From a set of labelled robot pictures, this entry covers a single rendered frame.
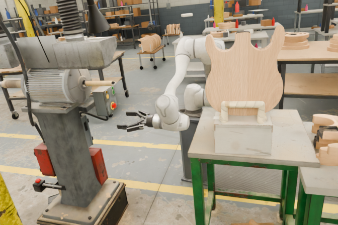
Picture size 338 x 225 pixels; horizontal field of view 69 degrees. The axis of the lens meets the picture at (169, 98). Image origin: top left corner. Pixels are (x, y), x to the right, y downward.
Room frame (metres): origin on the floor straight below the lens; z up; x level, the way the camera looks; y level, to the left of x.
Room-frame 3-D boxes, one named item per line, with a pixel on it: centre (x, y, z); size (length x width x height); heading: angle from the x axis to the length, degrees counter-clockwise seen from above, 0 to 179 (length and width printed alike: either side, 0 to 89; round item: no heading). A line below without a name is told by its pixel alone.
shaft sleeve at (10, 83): (1.70, 1.07, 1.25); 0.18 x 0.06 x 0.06; 72
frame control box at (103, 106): (1.79, 0.56, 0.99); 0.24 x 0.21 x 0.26; 72
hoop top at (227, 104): (1.06, -0.34, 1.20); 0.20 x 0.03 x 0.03; 74
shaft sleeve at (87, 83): (1.49, 0.42, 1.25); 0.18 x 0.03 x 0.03; 72
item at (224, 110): (1.08, -0.26, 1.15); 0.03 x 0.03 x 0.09
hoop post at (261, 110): (1.04, -0.42, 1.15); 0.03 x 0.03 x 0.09
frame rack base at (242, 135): (1.10, -0.35, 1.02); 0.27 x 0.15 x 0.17; 75
